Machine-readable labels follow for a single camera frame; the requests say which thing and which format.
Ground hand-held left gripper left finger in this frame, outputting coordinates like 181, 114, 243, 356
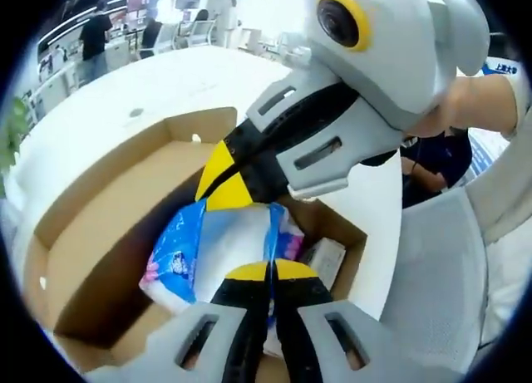
143, 261, 273, 383

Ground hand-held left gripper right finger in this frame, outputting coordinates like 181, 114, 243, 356
269, 258, 400, 383

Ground white medicine box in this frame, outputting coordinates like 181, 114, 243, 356
305, 238, 347, 291

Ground blue soft tissue pack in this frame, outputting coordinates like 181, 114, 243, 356
139, 199, 308, 359

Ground brown cardboard shoe box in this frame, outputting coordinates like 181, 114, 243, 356
22, 106, 369, 374

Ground person's right hand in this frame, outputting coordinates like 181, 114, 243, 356
405, 76, 484, 138

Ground white office chair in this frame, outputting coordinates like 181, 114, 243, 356
189, 19, 217, 47

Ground person's dark trousers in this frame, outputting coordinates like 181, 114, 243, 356
401, 127, 473, 208

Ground blue white poster board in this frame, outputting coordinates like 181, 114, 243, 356
469, 55, 521, 183

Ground grey mesh office chair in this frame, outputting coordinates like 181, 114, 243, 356
380, 187, 490, 346

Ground person's beige shirt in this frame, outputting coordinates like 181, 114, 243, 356
469, 73, 532, 245

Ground green plant in white pot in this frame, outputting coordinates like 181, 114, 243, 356
0, 96, 28, 193

